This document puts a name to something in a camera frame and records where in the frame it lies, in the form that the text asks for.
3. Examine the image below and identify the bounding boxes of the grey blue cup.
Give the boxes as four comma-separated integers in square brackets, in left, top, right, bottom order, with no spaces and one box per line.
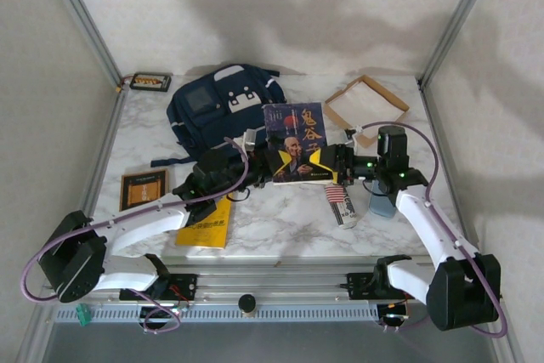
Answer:
[367,179,399,219]

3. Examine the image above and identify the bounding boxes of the black round knob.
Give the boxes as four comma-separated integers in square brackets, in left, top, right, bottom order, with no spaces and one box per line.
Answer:
[237,293,258,320]

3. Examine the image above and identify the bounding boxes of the yellow book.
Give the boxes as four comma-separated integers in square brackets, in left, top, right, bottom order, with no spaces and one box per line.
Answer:
[175,195,234,250]

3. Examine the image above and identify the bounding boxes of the brown book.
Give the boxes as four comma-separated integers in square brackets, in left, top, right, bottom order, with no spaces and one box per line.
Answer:
[119,168,170,213]

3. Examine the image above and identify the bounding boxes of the black box with orange pattern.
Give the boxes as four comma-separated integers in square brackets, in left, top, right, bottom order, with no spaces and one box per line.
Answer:
[129,72,173,94]

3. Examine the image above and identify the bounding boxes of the blue book with portrait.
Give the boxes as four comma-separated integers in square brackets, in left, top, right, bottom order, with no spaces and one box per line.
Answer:
[262,101,337,185]

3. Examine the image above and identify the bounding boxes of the green connector block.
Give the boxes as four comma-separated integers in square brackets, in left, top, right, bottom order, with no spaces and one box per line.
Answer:
[75,303,93,326]

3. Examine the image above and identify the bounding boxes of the brown cardboard tray box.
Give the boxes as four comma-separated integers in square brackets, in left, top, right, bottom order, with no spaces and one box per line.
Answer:
[324,75,411,150]

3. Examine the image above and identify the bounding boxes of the aluminium frame side rail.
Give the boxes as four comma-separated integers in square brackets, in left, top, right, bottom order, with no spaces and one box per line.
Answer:
[87,86,127,219]
[418,80,479,253]

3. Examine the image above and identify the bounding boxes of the navy blue backpack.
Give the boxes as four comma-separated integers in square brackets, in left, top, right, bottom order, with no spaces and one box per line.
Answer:
[150,63,288,168]

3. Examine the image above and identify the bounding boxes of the small circuit board with LED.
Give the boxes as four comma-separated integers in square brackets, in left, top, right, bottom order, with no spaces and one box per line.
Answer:
[377,302,412,333]
[139,303,184,335]

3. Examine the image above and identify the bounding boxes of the aluminium frame post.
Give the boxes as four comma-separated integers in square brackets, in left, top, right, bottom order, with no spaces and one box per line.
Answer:
[418,0,502,88]
[40,0,127,88]

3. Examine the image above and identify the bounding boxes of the white paper liner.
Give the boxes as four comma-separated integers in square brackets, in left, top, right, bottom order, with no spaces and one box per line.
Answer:
[334,82,401,139]

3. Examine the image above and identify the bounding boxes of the flag print pencil case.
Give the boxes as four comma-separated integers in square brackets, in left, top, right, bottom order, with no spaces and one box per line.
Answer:
[323,184,360,231]

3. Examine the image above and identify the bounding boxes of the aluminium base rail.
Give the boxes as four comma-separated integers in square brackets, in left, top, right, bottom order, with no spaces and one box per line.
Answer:
[40,254,507,309]

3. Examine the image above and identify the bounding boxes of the grey slotted cable duct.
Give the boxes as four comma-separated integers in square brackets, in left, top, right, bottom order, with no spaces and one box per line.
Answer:
[54,305,379,324]

